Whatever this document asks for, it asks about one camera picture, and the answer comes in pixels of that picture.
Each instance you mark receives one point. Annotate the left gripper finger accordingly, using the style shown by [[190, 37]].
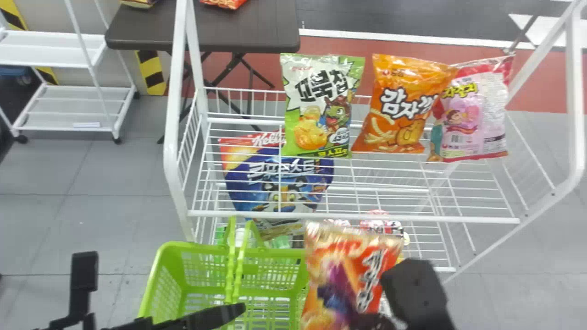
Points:
[[206, 317]]

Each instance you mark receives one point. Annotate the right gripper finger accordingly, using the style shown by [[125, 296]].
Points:
[[372, 322]]

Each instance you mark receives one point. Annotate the red snack packet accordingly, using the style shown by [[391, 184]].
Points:
[[339, 275]]

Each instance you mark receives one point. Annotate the green basket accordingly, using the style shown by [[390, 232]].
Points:
[[192, 275]]

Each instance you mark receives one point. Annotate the red noodle cup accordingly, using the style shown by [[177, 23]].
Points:
[[383, 225]]

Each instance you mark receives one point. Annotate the blue cereal bag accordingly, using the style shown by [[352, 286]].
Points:
[[275, 183]]

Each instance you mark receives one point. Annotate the orange snack packet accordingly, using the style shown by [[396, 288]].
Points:
[[403, 101], [224, 3]]

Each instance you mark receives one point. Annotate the green snack packet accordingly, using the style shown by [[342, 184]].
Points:
[[316, 105]]

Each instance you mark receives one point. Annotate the pink snack packet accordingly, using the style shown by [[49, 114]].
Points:
[[477, 114]]

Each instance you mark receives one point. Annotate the dark side table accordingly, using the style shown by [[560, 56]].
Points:
[[229, 25]]

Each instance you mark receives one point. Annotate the white shelf trolley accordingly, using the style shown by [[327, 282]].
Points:
[[59, 46]]

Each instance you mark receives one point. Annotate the yellow black striped post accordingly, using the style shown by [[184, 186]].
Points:
[[151, 73], [18, 18]]

